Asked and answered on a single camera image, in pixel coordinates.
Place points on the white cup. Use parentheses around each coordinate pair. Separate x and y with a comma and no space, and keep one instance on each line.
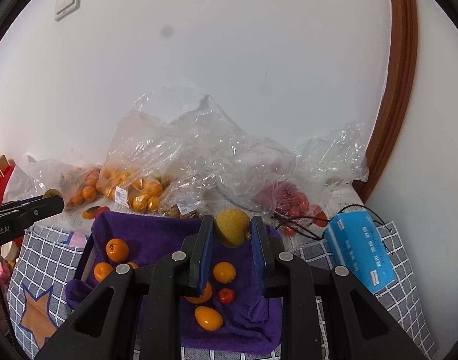
(9,251)

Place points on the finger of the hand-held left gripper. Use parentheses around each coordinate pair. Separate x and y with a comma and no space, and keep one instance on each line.
(37,206)

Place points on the purple towel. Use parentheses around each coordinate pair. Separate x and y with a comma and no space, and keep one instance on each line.
(236,330)

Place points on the printed newspaper sheet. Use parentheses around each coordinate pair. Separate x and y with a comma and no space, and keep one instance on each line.
(92,212)

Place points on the brown wooden door frame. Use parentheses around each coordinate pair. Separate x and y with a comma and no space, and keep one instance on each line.
(399,82)

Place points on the bunch of red cherry tomatoes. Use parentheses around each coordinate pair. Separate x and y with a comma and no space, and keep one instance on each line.
(296,200)

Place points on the clear bag of yellow fruit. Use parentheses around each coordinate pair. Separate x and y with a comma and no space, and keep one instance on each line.
(174,212)

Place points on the white light switch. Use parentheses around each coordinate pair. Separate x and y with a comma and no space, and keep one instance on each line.
(67,2)

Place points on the small red tomato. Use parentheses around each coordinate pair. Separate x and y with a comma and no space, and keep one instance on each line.
(226,295)

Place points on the orange tangerine with dark stem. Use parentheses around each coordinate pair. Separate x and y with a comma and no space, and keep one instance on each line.
(117,250)

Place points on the white plastic bag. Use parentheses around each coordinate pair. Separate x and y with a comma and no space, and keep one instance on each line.
(22,180)

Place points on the small orange tangerine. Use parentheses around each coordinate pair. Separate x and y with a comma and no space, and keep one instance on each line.
(224,272)

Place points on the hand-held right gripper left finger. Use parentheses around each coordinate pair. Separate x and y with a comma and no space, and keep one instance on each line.
(206,255)

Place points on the large crumpled clear plastic bag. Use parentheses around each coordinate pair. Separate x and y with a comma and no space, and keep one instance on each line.
(214,157)

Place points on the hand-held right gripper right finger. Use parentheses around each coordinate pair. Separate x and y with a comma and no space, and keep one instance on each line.
(257,255)

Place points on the small crumpled clear plastic bag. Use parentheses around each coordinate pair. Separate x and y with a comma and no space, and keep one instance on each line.
(334,150)

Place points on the grey checkered bed sheet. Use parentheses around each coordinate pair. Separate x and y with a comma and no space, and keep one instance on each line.
(408,307)

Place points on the clear bag of tangerines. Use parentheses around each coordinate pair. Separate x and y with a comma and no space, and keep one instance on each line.
(139,195)

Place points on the clear bag with orange produce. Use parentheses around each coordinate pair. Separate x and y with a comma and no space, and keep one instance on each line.
(80,189)

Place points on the blue tissue pack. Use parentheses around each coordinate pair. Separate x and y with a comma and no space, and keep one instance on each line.
(358,251)

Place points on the red paper bag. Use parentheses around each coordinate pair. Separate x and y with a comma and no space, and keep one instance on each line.
(2,185)

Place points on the yellow-green round fruit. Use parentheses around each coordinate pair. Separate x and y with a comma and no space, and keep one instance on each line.
(52,194)
(232,228)

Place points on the oval orange tangerine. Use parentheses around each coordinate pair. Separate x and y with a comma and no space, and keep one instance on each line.
(208,317)

